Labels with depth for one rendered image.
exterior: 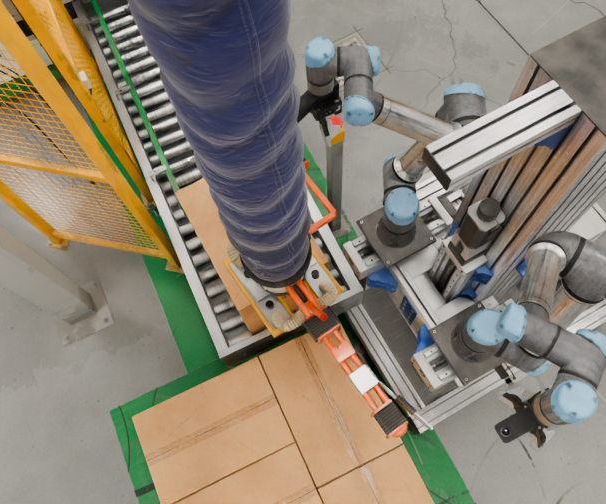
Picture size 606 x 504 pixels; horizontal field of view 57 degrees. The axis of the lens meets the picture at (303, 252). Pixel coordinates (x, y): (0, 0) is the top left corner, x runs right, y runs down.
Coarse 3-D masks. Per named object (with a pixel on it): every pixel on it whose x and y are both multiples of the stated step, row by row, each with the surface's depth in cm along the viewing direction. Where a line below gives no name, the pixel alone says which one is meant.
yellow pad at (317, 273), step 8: (320, 264) 196; (312, 272) 191; (320, 272) 194; (328, 272) 194; (304, 280) 194; (312, 280) 193; (320, 280) 193; (328, 280) 193; (312, 288) 192; (336, 288) 192; (320, 296) 191
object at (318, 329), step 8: (328, 312) 176; (312, 320) 175; (320, 320) 175; (328, 320) 175; (336, 320) 175; (312, 328) 174; (320, 328) 174; (328, 328) 174; (336, 328) 173; (312, 336) 176; (320, 336) 172; (328, 336) 175
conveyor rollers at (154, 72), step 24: (96, 24) 329; (120, 24) 325; (120, 48) 317; (144, 48) 315; (120, 72) 309; (144, 72) 308; (168, 120) 295; (144, 144) 290; (192, 240) 267; (216, 288) 257; (216, 312) 254; (240, 336) 248
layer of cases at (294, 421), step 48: (240, 384) 241; (288, 384) 240; (336, 384) 239; (144, 432) 235; (192, 432) 234; (240, 432) 233; (288, 432) 232; (336, 432) 231; (384, 432) 230; (192, 480) 227; (240, 480) 226; (288, 480) 225; (336, 480) 224; (384, 480) 223
